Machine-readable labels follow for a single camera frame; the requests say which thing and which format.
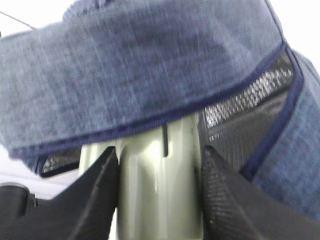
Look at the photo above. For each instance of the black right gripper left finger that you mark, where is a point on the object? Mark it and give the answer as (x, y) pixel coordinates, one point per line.
(83, 211)

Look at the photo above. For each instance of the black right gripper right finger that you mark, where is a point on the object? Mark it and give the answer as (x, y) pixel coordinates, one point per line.
(234, 209)

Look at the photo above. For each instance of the green lidded glass container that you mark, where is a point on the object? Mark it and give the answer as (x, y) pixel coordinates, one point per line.
(159, 187)

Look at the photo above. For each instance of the dark blue lunch bag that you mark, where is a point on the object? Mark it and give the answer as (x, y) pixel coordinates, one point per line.
(116, 67)

